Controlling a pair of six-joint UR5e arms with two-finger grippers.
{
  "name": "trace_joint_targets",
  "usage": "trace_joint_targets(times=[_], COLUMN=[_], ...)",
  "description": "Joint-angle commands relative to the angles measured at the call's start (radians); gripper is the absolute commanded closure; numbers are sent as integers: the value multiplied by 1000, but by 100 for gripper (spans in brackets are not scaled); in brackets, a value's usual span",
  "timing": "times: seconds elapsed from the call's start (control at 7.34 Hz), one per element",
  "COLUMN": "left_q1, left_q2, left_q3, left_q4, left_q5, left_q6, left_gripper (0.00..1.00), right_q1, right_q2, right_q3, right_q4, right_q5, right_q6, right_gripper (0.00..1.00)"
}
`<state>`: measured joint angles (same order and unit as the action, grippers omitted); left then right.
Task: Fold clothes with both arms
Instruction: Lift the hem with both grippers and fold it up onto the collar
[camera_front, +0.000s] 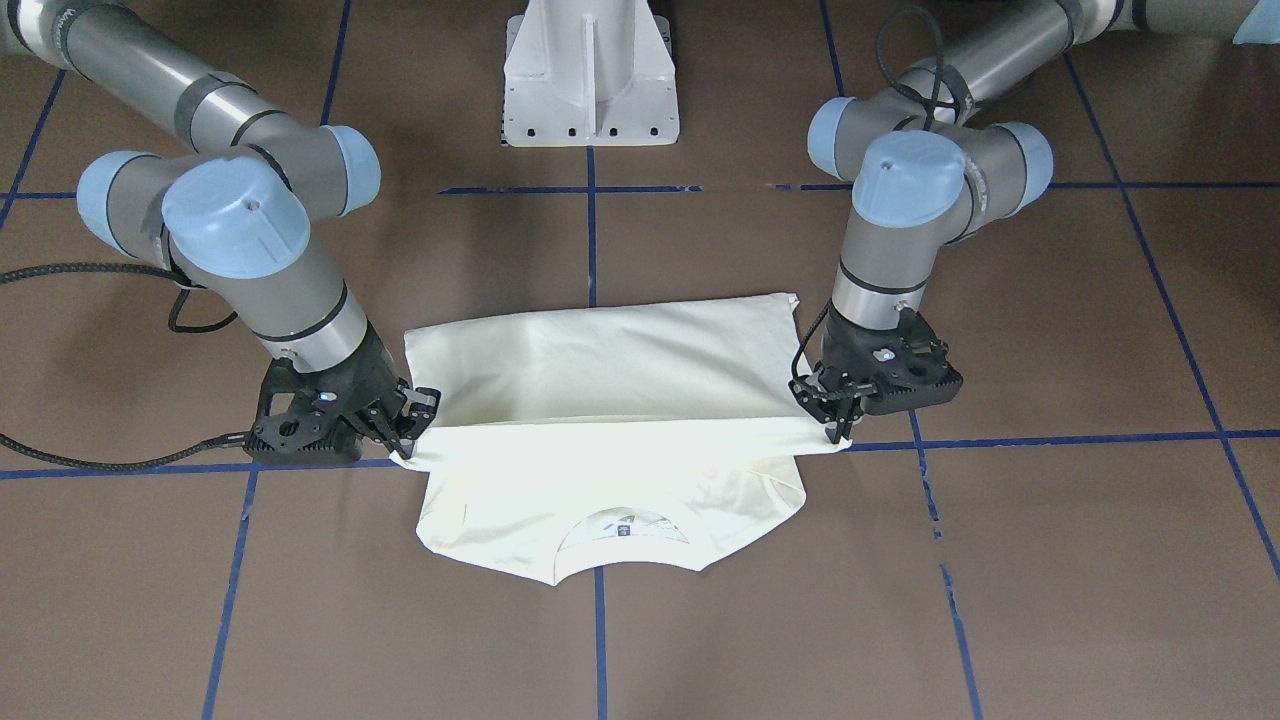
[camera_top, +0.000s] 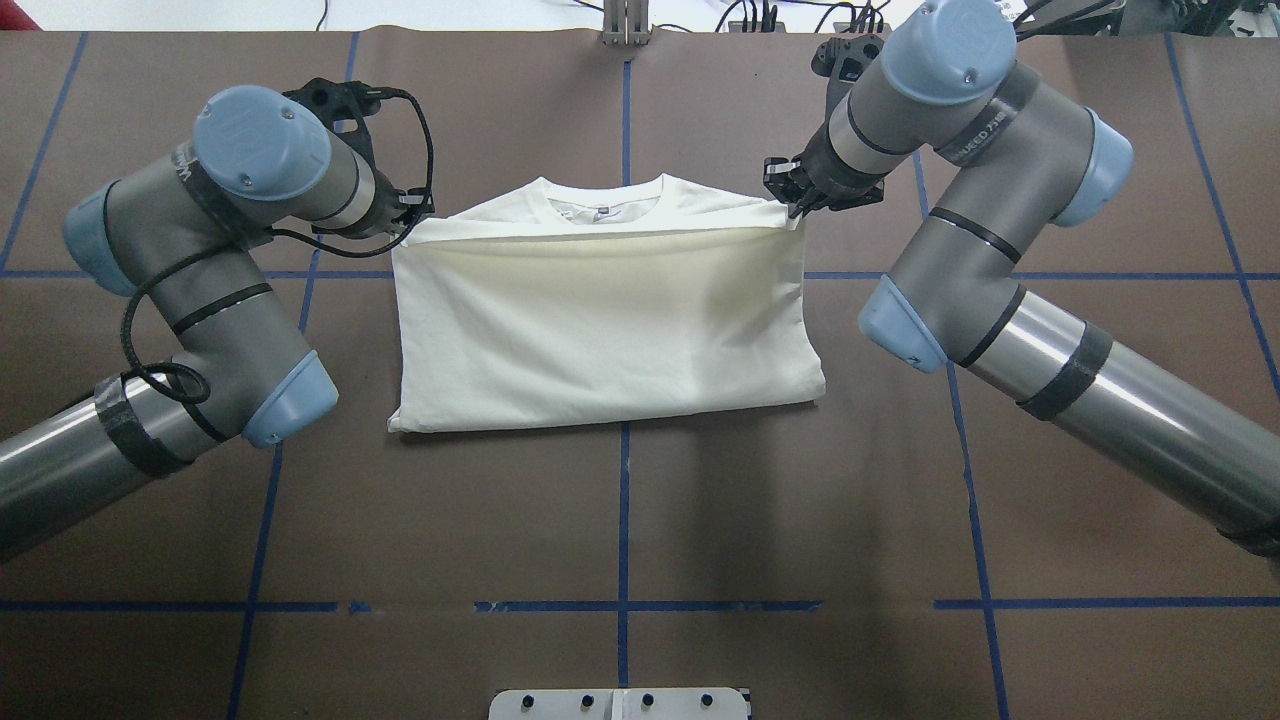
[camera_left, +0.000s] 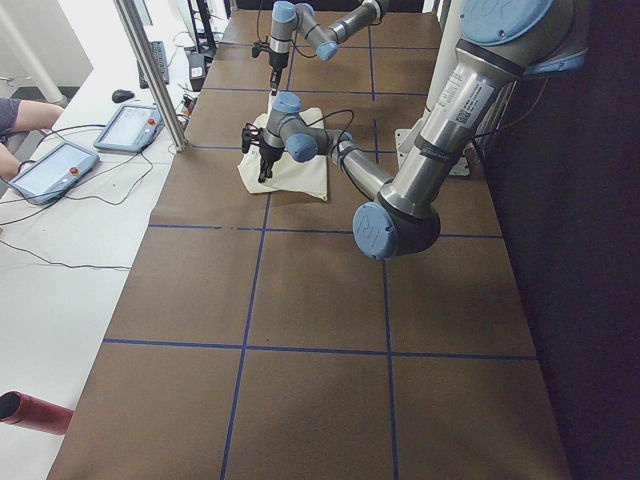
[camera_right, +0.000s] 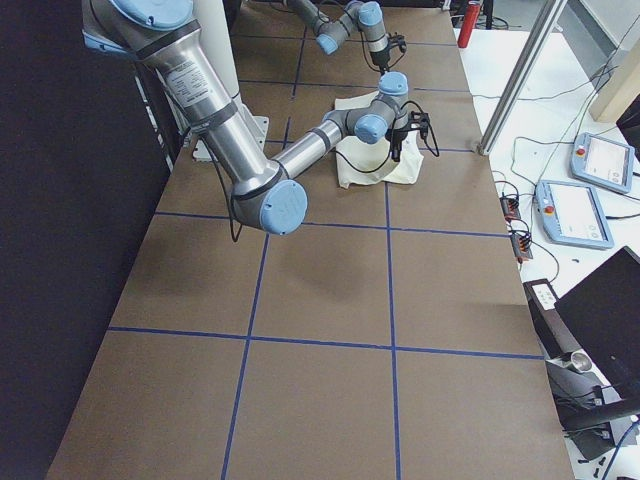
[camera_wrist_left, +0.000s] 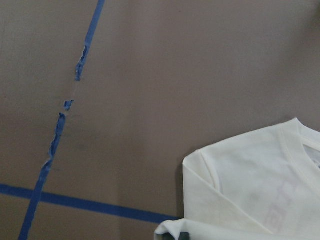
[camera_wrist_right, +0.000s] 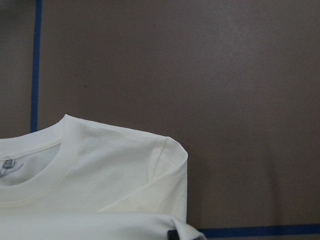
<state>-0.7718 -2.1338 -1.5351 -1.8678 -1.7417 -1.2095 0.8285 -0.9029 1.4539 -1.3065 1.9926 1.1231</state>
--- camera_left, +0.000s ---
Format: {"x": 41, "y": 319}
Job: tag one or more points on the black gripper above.
{"x": 275, "y": 63}
{"x": 267, "y": 155}

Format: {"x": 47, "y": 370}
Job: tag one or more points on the white long-sleeve t-shirt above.
{"x": 303, "y": 165}

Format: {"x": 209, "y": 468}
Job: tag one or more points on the person forearm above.
{"x": 27, "y": 115}

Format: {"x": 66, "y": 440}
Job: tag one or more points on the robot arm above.
{"x": 500, "y": 42}
{"x": 288, "y": 19}

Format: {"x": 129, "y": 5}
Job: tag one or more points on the black power adapter box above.
{"x": 197, "y": 70}

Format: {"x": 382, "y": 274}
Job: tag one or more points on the black keyboard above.
{"x": 158, "y": 52}

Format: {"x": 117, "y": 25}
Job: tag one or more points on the far teach pendant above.
{"x": 131, "y": 129}

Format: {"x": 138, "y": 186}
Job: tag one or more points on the teach pendant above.
{"x": 53, "y": 175}
{"x": 131, "y": 129}

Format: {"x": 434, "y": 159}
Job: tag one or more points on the black computer mouse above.
{"x": 120, "y": 95}

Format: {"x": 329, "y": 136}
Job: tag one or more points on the white mounting column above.
{"x": 407, "y": 138}

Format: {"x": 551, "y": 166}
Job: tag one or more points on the near teach pendant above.
{"x": 53, "y": 175}

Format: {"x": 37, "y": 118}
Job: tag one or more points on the red cylinder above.
{"x": 25, "y": 411}

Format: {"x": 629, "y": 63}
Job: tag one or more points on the aluminium frame post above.
{"x": 138, "y": 40}

